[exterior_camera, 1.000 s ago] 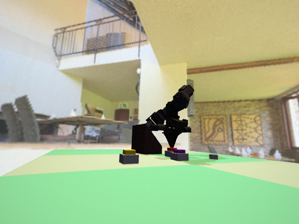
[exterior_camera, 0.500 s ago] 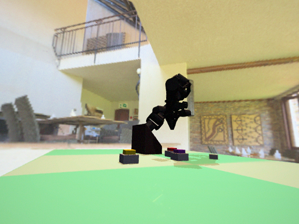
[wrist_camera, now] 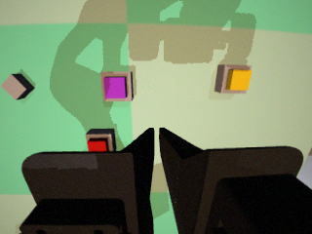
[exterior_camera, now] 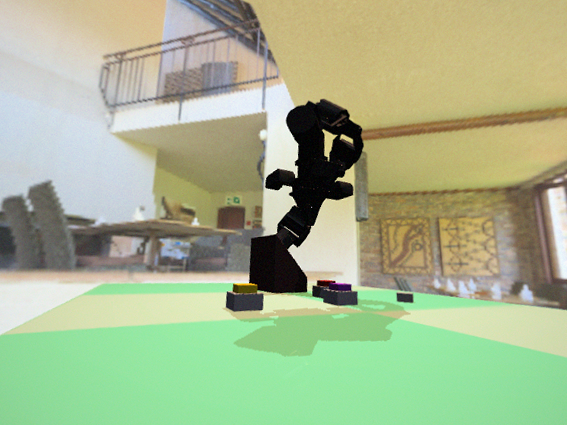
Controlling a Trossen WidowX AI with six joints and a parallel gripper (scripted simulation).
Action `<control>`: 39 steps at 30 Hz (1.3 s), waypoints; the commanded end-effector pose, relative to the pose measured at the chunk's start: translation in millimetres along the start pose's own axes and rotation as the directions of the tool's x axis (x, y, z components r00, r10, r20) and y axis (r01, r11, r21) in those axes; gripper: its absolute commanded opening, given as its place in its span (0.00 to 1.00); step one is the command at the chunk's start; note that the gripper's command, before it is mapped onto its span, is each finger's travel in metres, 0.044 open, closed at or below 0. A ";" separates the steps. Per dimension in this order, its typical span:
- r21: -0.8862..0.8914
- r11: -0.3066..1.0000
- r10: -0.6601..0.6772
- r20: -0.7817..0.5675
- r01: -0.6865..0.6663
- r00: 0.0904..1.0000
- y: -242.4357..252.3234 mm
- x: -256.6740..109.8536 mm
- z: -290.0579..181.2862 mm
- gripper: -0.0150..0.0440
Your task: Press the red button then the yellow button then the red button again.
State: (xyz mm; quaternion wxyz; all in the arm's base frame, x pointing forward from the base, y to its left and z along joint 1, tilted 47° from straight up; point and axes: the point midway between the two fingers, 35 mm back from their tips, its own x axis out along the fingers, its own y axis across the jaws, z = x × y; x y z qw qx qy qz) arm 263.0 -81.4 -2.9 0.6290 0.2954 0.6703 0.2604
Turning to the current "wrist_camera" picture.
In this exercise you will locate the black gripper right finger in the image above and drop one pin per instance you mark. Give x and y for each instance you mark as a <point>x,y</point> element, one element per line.
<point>192,173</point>

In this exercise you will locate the magenta button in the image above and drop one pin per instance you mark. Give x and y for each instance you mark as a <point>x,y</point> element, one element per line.
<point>117,86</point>

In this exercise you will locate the red button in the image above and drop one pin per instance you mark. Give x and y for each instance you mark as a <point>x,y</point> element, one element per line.
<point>101,140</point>

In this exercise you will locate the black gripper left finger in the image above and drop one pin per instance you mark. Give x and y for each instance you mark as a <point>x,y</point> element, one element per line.
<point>125,175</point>

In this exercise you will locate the tan cube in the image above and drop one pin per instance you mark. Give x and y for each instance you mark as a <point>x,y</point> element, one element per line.
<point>17,86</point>

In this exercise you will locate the yellow button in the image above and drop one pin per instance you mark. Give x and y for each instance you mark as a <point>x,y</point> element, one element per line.
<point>232,78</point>

